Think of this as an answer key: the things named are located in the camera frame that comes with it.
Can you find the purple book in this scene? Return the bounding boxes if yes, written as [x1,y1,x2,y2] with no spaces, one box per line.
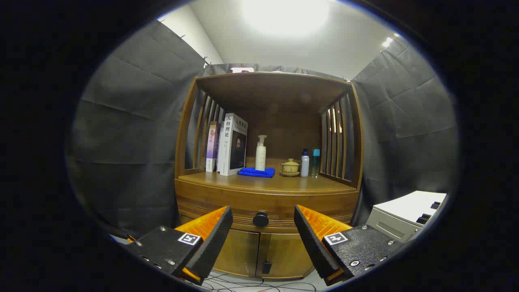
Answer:
[205,121,221,173]

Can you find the beige lidded teacup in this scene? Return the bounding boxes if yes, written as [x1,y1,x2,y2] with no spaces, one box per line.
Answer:
[279,158,301,177]

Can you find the white portrait book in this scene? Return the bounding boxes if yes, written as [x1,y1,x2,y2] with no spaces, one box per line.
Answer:
[219,113,248,176]

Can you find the wooden drawer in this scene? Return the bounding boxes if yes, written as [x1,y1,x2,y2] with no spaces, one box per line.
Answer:
[176,191,359,234]

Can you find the blue folded cloth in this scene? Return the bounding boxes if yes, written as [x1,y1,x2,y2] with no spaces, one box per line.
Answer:
[238,167,276,178]

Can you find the black drawer knob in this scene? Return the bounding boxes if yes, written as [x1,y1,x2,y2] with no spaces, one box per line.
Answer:
[253,210,270,228]

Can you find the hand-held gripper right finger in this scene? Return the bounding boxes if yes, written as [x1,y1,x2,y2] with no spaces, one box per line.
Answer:
[294,204,406,286]

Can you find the wooden cabinet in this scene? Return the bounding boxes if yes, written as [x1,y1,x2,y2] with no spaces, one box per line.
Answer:
[174,72,364,281]

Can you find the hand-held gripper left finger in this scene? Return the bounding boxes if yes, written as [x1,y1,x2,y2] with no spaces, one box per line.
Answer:
[122,205,234,286]

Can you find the wooden cabinet door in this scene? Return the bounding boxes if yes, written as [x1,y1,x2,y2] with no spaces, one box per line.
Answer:
[213,229,260,278]
[256,232,317,280]

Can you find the white grey cabinet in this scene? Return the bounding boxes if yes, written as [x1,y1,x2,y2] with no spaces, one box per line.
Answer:
[366,191,448,244]

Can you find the black floor cables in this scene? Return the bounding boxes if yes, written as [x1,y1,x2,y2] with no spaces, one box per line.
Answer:
[203,272,321,292]

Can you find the wooden countertop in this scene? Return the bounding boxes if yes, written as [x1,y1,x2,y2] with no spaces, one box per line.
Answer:
[178,159,357,194]

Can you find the white pump bottle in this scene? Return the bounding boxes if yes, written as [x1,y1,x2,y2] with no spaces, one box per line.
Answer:
[255,135,268,172]

